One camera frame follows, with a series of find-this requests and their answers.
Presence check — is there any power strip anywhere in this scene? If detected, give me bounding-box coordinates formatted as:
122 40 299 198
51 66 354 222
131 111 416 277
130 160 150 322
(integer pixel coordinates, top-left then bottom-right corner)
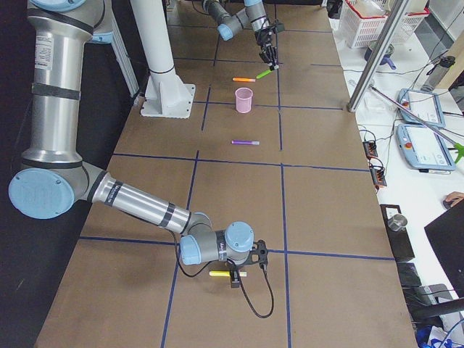
369 165 387 189
362 141 378 159

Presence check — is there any green highlighter pen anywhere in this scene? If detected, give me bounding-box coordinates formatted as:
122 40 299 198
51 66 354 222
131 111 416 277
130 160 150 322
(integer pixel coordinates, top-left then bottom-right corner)
255 69 272 80

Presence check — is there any orange highlighter pen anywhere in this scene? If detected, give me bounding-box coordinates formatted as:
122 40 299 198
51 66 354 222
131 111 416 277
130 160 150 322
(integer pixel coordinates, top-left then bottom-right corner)
232 77 256 83

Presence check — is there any black camera cable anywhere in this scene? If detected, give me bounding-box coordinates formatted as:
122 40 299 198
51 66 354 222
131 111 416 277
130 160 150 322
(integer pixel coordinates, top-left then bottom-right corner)
175 231 275 320

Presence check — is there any yellow highlighter pen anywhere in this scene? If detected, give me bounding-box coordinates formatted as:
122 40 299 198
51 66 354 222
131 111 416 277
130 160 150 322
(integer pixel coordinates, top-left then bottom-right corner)
209 270 247 278

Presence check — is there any aluminium frame post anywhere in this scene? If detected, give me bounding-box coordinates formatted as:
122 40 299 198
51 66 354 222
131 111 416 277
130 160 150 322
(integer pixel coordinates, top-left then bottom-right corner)
347 0 409 112

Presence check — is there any steel cup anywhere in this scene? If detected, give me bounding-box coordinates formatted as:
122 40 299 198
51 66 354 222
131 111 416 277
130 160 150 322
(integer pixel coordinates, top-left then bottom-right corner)
387 214 408 232

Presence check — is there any black computer mouse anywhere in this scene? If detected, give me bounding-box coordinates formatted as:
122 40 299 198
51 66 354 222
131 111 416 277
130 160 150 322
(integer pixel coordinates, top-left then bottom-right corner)
442 199 456 210

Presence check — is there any black monitor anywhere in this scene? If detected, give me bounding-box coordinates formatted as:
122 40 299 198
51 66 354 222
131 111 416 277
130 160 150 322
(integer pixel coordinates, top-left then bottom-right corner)
424 202 463 297

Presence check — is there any person's hand on mouse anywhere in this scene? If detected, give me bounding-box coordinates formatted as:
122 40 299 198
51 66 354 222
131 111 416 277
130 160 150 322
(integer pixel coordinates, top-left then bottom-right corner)
445 191 464 207

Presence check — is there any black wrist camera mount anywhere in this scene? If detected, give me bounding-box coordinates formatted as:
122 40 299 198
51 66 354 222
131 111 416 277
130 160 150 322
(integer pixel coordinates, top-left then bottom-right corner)
246 239 268 272

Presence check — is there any lower power strip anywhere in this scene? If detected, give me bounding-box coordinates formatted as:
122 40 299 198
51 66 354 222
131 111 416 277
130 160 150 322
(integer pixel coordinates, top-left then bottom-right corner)
369 165 387 189

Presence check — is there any upper power strip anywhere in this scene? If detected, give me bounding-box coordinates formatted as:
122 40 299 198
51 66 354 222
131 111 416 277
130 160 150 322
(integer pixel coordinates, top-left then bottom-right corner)
362 141 378 159

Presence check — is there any teach pendant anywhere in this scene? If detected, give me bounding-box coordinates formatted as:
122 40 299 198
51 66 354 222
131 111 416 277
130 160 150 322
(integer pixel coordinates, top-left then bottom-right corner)
397 88 446 128
397 124 456 172

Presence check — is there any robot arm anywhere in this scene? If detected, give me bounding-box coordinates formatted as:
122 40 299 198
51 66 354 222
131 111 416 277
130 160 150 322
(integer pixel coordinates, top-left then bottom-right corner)
9 1 260 287
202 1 284 71

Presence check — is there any lower teach pendant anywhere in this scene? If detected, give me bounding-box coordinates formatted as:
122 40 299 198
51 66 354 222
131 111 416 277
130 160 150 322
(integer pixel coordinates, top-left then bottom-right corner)
397 124 456 172

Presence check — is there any blue saucepan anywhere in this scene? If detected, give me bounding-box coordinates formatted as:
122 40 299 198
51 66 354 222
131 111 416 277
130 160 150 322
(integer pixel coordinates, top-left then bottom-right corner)
364 40 397 70

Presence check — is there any pink mesh pen holder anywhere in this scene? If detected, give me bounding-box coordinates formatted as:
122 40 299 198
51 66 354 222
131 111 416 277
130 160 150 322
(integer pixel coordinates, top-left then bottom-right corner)
235 87 253 113

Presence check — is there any reacher grabber tool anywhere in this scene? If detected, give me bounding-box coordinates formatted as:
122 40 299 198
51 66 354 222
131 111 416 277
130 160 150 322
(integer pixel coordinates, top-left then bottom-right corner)
369 84 463 163

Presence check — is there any black box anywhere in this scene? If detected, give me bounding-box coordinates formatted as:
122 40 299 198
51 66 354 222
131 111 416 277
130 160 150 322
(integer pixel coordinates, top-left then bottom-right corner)
380 204 415 262

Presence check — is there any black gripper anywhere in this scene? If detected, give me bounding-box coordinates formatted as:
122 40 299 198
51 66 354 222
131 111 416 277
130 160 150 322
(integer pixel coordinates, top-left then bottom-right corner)
229 268 240 289
254 28 278 70

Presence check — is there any purple highlighter pen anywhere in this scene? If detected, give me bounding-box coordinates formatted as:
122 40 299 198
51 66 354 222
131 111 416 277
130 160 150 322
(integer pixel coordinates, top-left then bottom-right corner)
231 140 260 146

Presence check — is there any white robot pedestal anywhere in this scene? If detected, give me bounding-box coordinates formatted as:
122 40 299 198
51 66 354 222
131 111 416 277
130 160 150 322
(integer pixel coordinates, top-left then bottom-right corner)
130 0 196 119

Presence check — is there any white plastic basket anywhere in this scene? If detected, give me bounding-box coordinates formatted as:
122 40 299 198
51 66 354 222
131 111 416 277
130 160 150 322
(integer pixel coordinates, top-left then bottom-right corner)
337 1 430 49

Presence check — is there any dark water bottle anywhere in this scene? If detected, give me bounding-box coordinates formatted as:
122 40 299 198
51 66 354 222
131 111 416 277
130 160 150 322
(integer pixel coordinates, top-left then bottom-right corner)
420 56 455 92

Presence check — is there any upper teach pendant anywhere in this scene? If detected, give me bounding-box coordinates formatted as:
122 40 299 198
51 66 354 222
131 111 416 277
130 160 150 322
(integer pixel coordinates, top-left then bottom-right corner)
397 88 446 128

